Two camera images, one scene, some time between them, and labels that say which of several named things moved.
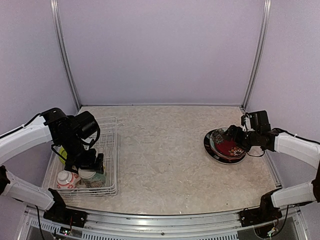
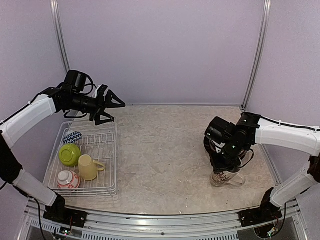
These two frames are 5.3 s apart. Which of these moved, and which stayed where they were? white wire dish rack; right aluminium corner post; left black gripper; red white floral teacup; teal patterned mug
Moved: teal patterned mug; left black gripper
Stayed: red white floral teacup; white wire dish rack; right aluminium corner post
